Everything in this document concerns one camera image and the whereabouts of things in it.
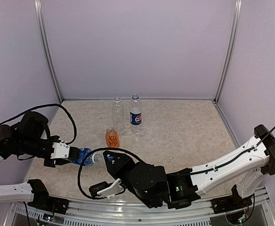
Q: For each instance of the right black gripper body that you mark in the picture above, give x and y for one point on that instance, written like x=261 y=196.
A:
x=126 y=164

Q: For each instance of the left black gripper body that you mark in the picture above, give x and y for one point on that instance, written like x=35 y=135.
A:
x=51 y=164

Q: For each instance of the blue label water bottle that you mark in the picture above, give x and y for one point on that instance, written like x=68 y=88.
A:
x=95 y=158

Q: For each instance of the orange juice bottle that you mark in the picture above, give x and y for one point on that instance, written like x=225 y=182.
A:
x=112 y=139

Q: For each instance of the clear plastic bottle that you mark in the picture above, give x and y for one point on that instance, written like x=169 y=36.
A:
x=118 y=115

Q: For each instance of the Pepsi bottle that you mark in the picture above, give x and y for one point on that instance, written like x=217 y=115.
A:
x=135 y=108

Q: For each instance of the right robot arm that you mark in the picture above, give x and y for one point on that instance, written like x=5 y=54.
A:
x=153 y=186

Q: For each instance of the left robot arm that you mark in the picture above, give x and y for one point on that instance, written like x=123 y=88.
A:
x=31 y=136

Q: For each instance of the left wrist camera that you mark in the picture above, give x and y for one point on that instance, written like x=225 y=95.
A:
x=63 y=150

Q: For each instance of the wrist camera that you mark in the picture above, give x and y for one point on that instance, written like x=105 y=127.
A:
x=63 y=150
x=107 y=190

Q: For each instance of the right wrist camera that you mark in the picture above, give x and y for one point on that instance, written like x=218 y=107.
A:
x=107 y=190

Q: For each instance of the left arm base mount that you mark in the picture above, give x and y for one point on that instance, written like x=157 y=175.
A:
x=43 y=201

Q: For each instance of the aluminium front rail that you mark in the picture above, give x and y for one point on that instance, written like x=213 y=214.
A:
x=93 y=213

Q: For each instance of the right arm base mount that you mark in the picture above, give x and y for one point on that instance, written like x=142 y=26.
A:
x=230 y=202

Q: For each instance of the left aluminium post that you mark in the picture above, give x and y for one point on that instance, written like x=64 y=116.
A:
x=46 y=49

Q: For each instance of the aluminium post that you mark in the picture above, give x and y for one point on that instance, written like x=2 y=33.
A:
x=230 y=49
x=46 y=49

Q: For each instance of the right aluminium post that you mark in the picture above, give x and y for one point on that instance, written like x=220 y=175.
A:
x=230 y=49

